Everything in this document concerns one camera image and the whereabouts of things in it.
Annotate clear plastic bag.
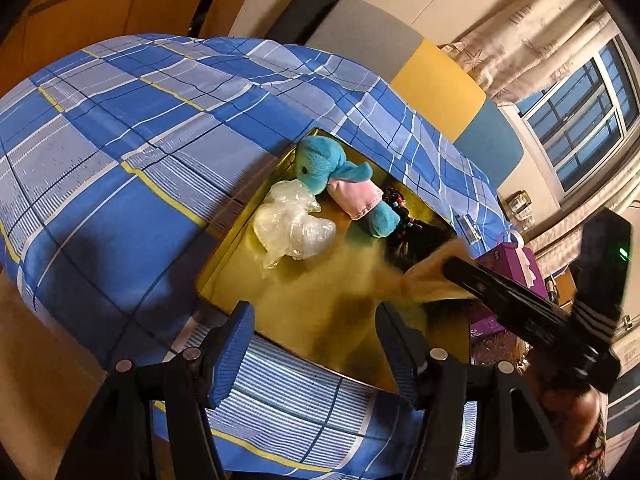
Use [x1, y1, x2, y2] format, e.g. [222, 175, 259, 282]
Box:
[252, 179, 337, 269]

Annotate window with white frame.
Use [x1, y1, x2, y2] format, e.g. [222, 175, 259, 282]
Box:
[516, 35, 639, 200]

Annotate black rolled mat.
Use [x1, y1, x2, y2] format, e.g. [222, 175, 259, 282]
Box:
[264, 0, 340, 46]

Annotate purple paper carton box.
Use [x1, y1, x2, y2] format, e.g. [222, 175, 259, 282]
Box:
[470, 229, 547, 347]

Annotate person right hand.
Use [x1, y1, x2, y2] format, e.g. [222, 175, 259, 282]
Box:
[524, 348, 601, 463]

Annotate grey yellow blue headboard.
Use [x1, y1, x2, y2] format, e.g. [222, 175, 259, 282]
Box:
[306, 0, 524, 195]

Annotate jars on desk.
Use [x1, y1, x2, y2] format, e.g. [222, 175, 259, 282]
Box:
[506, 190, 533, 221]

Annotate beige long sock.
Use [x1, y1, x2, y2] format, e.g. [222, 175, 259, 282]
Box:
[347, 238, 473, 304]

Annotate wooden wardrobe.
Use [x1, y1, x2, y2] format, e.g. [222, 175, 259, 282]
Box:
[1, 0, 245, 92]

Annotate blue tempo tissue pack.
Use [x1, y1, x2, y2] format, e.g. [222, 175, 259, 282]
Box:
[456, 214, 482, 245]

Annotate blue plaid bed sheet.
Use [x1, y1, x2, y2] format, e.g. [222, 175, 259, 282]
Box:
[0, 32, 512, 478]

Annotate floral beige curtain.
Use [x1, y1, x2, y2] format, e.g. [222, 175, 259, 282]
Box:
[442, 0, 620, 104]

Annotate gold metal tin tray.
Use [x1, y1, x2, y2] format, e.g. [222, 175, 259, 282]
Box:
[196, 129, 469, 391]

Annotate ornate silver tissue box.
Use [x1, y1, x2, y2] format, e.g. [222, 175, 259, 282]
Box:
[470, 330, 529, 366]

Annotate blue plush toy pink shirt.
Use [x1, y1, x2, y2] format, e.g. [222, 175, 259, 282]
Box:
[295, 136, 400, 238]

